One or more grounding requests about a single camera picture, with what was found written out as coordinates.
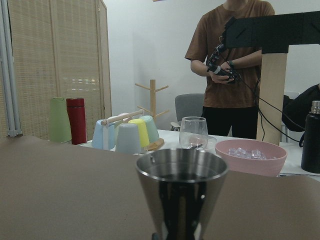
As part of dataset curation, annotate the steel double jigger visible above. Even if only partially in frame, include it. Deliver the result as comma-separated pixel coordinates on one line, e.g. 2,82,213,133
136,148,229,240

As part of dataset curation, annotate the mint green plastic cup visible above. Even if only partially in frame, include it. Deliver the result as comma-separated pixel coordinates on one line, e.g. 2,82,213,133
140,115,160,143

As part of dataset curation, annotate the yellow plastic cup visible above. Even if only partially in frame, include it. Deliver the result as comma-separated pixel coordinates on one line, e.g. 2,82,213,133
128,118,150,148

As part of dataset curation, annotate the grey plastic cup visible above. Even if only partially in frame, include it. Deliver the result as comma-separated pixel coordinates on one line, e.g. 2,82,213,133
115,123,141,154

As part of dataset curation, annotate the light blue plastic cup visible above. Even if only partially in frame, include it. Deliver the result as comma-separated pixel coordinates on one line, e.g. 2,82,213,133
91,119,115,150

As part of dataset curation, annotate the wooden mug tree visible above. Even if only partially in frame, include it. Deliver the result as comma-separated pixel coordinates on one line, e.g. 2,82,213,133
134,79,170,130

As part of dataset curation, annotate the stemless wine glass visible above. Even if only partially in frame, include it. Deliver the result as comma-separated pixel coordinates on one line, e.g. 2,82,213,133
179,116,208,149

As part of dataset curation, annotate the person in brown shirt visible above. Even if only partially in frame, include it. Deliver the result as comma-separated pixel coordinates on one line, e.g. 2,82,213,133
185,0,275,139

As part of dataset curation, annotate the red thermos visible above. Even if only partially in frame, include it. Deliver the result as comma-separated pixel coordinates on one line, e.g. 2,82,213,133
66,98,87,145

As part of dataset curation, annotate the pink bowl with ice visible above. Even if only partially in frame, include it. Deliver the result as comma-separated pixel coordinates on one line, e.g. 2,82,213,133
215,138,288,177

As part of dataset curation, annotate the black water bottle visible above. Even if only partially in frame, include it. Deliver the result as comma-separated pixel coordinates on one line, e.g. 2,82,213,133
301,100,320,174

